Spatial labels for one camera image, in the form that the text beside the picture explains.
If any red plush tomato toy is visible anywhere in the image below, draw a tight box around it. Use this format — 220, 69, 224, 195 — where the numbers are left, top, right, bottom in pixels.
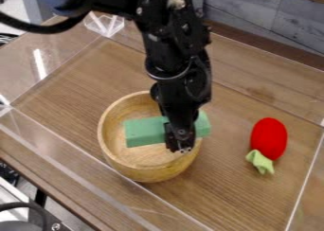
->
245, 117, 290, 175

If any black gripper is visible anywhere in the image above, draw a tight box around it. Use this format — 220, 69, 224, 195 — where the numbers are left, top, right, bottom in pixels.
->
146, 50, 212, 153

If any black metal bracket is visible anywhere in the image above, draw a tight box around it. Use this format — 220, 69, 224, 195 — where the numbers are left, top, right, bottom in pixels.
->
28, 201, 74, 231

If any black cable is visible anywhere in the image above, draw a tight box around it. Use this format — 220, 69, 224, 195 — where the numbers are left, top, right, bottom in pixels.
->
0, 202, 35, 231

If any brown wooden bowl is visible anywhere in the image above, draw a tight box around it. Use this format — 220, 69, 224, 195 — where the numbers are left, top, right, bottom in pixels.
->
98, 91, 203, 183

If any green rectangular block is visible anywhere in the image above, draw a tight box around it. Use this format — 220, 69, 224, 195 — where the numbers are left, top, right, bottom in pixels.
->
124, 111, 212, 148

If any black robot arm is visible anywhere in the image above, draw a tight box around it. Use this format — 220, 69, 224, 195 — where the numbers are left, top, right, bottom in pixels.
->
0, 0, 212, 152

